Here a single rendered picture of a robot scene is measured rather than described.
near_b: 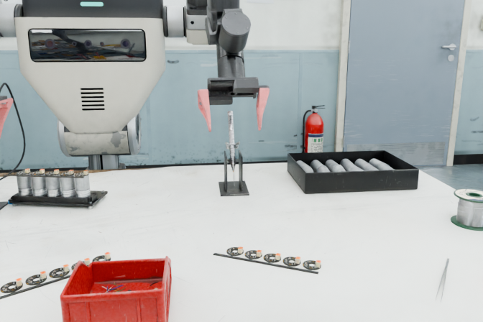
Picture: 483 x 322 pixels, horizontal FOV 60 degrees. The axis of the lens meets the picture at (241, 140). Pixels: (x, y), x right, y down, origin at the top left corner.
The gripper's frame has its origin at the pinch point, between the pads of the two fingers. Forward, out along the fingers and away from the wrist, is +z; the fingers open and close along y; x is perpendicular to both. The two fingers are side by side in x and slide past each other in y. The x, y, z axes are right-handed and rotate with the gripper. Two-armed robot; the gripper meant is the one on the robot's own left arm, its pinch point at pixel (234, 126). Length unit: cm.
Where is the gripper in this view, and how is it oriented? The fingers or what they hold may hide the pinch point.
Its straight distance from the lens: 82.7
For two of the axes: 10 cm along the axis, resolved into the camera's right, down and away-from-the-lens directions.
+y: 10.0, -0.3, 0.9
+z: 0.7, 9.2, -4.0
